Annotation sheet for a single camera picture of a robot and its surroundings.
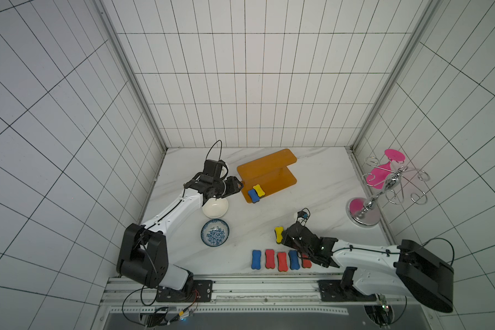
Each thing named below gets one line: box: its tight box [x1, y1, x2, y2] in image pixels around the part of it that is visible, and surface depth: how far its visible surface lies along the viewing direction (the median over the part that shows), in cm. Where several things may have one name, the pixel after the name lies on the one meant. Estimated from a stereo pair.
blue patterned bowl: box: [200, 218, 231, 248], surface depth 87 cm
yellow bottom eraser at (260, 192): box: [253, 184, 266, 198], surface depth 100 cm
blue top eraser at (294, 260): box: [288, 250, 301, 271], surface depth 79 cm
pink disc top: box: [384, 148, 406, 162], surface depth 81 cm
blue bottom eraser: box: [247, 189, 260, 204], surface depth 99 cm
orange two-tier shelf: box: [236, 148, 298, 204], surface depth 99 cm
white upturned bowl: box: [201, 198, 229, 219], surface depth 91 cm
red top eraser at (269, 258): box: [265, 248, 275, 269], surface depth 83 cm
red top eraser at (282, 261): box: [277, 251, 289, 272], surface depth 81 cm
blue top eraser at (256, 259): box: [251, 249, 262, 270], surface depth 81 cm
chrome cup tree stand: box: [346, 156, 431, 228], surface depth 76 cm
